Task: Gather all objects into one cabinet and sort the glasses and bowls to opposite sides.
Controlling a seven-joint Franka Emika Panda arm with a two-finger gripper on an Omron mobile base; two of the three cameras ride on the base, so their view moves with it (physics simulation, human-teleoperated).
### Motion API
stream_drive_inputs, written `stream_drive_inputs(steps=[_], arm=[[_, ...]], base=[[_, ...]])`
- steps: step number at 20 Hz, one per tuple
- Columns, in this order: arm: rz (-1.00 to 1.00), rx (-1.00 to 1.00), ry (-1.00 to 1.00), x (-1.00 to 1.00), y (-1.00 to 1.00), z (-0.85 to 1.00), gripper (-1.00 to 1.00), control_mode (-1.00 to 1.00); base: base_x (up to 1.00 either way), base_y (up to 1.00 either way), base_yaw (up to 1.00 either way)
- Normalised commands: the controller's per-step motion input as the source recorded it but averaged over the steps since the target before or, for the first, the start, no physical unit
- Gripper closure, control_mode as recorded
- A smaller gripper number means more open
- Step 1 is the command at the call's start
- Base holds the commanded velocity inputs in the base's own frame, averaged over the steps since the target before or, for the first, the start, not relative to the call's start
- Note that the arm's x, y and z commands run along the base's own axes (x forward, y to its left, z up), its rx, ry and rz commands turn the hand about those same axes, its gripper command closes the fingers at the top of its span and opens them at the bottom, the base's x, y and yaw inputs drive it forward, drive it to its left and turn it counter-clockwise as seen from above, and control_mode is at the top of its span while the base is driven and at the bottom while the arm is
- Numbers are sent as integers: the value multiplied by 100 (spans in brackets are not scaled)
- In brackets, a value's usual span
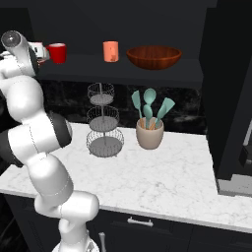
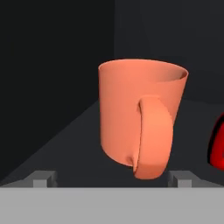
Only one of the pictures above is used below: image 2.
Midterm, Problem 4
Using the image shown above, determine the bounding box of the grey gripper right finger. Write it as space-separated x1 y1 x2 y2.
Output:
167 170 224 188

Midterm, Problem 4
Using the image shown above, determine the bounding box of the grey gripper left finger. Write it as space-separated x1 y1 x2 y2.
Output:
0 170 59 188

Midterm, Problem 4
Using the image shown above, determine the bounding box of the red and black bowl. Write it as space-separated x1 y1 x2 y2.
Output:
207 113 224 172

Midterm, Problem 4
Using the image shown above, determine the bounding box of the orange mug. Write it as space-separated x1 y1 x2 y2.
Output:
97 59 190 180

